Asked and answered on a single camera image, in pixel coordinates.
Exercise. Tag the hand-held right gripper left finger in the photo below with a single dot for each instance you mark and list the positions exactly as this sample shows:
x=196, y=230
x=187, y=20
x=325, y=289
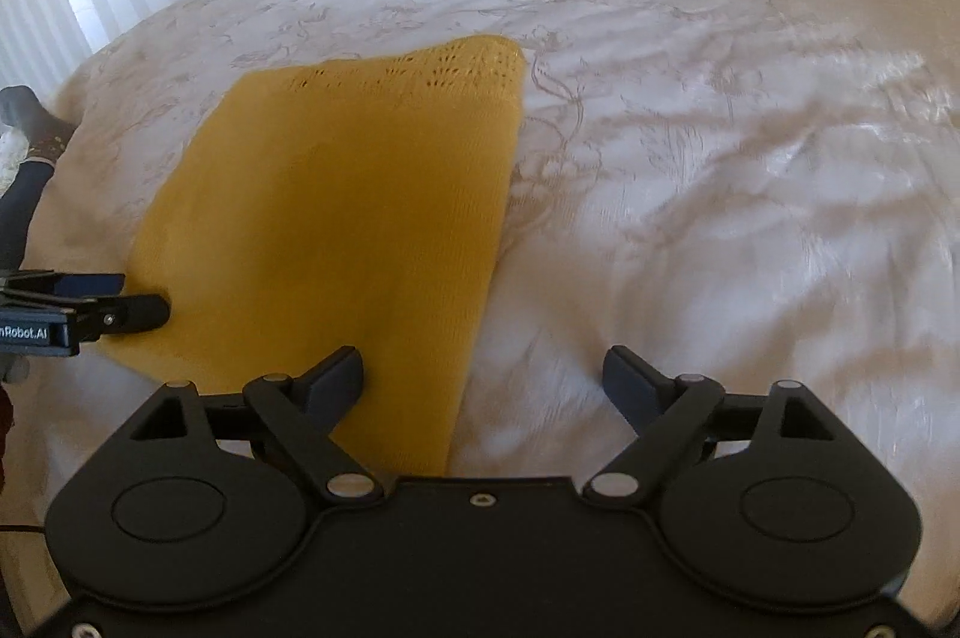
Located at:
x=337, y=379

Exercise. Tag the white bed with bedspread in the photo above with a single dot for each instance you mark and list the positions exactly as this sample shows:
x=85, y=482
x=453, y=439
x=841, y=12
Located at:
x=712, y=195

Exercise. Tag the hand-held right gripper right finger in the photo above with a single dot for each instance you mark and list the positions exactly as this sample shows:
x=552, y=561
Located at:
x=630, y=379

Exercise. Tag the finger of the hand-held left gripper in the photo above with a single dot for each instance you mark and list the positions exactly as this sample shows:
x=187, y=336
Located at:
x=127, y=314
x=90, y=286

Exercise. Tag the person's dark red clothing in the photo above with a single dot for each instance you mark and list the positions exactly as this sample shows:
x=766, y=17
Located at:
x=4, y=443

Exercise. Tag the yellow knit sweater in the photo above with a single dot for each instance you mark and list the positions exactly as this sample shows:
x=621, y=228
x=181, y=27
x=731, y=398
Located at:
x=337, y=195

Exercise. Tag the person's left forearm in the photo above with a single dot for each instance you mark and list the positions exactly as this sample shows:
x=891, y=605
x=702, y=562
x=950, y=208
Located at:
x=26, y=195

